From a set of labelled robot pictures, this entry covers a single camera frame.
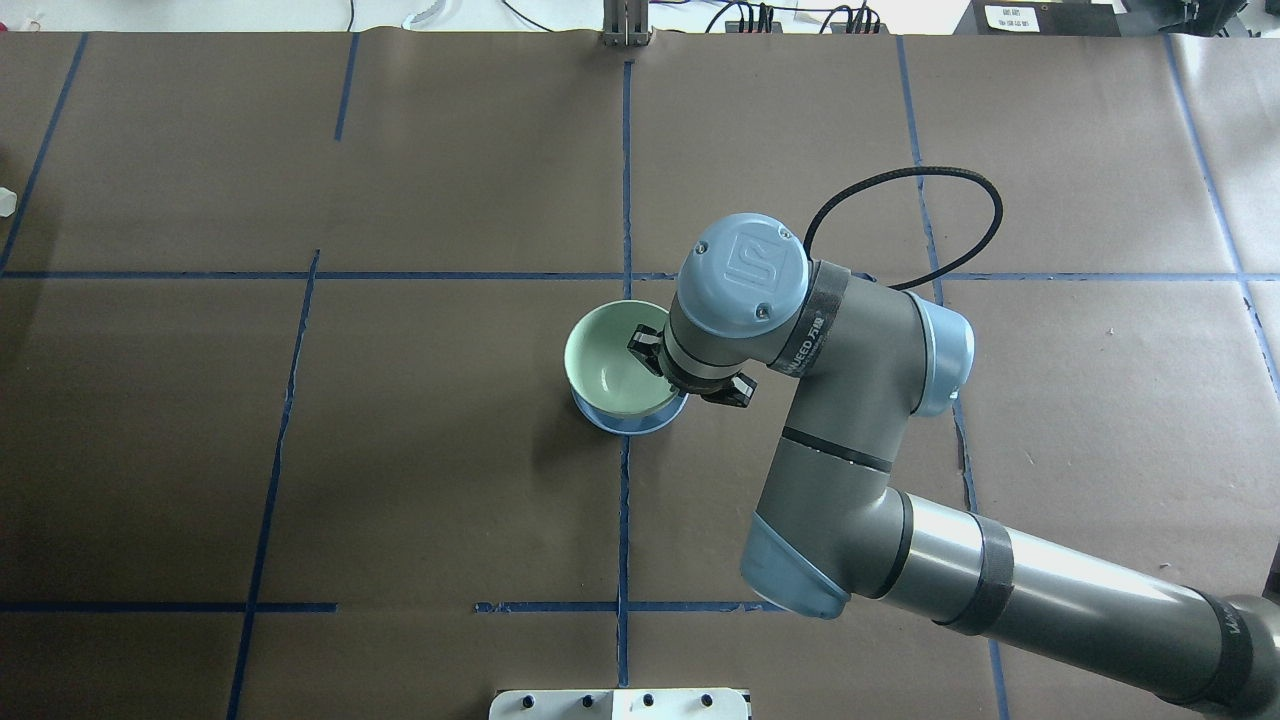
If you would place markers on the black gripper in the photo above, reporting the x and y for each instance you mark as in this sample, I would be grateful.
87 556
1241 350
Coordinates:
643 346

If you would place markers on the blue bowl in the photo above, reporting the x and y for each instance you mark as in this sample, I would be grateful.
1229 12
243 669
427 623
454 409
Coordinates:
631 426

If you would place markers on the green bowl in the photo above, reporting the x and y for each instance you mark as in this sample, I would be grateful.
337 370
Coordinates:
603 372

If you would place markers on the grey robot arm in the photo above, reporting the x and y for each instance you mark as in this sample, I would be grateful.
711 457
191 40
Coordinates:
830 527

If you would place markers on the white plate with holes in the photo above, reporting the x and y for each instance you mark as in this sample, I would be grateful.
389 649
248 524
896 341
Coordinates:
623 703

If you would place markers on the black power strip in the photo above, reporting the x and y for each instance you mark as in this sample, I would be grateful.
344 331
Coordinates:
745 18

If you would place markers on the black box with label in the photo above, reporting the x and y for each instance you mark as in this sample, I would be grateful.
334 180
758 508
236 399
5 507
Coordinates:
1043 18

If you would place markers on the white object at left edge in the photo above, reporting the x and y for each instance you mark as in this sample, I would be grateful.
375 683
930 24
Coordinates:
8 202

